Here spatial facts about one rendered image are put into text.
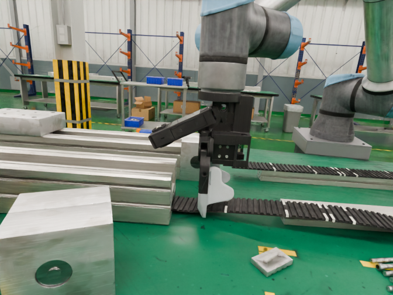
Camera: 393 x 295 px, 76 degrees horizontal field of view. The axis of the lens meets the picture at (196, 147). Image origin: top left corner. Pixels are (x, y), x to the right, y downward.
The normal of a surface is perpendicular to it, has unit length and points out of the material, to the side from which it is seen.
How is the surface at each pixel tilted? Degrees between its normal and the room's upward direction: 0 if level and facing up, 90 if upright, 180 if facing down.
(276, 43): 118
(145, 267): 0
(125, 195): 90
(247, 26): 93
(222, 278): 0
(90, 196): 0
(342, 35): 90
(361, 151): 90
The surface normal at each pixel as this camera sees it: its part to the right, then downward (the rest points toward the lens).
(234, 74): 0.45, 0.27
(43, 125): 1.00, 0.07
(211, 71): -0.50, 0.22
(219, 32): -0.27, 0.25
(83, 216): 0.07, -0.96
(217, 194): -0.03, 0.11
